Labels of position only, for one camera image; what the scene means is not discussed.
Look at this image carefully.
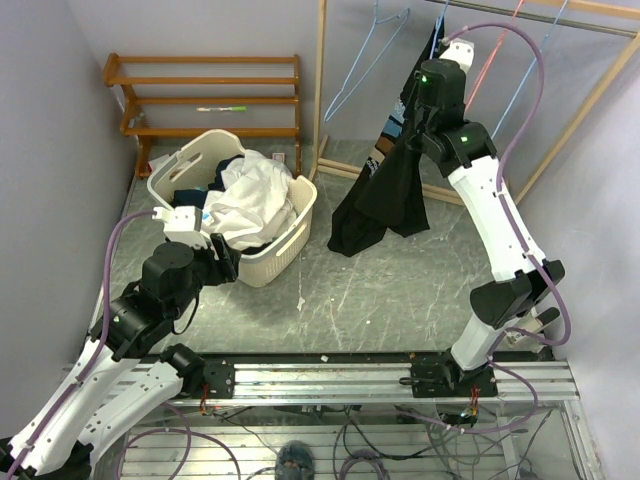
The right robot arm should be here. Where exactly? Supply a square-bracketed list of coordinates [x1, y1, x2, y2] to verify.
[401, 59, 565, 396]

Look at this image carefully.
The light wooden clothes rack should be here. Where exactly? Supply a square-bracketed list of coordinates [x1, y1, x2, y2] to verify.
[308, 0, 640, 206]

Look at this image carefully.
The brown wooden shoe rack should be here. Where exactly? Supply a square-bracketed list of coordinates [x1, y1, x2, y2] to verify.
[102, 52, 302, 179]

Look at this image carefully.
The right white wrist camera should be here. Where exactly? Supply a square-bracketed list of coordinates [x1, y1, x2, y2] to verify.
[439, 39, 475, 74]

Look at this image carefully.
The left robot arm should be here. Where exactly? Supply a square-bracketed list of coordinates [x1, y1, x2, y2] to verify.
[1, 234, 240, 479]

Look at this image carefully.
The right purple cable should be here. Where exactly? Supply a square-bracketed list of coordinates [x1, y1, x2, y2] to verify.
[444, 22, 574, 369]

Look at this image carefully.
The white paper scrap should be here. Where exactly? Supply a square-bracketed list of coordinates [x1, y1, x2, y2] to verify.
[147, 154, 170, 173]

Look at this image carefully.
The aluminium mounting rail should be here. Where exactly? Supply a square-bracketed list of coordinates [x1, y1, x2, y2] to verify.
[62, 352, 581, 406]

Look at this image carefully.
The pink wire hanger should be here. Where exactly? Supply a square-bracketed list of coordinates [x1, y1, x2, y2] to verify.
[466, 0, 526, 109]

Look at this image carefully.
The green white pen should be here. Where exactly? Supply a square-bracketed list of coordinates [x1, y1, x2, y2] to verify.
[196, 106, 247, 113]

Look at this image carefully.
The white t shirt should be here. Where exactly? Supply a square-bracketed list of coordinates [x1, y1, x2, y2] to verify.
[202, 149, 297, 251]

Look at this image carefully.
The blue hanger far left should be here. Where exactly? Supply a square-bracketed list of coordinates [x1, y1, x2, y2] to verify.
[323, 0, 411, 123]

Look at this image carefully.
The white label tag device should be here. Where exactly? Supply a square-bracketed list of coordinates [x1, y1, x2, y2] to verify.
[505, 307, 560, 348]

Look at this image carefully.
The blue hanger right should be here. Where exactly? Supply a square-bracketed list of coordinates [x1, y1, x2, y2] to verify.
[491, 0, 569, 139]

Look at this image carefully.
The black t shirt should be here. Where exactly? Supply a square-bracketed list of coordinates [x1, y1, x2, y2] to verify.
[327, 26, 437, 257]

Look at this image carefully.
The white laundry basket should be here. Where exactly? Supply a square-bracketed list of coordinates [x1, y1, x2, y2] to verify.
[147, 129, 317, 288]

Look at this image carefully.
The blue hanger holding black shirt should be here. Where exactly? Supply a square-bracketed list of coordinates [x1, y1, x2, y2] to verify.
[434, 0, 450, 44]

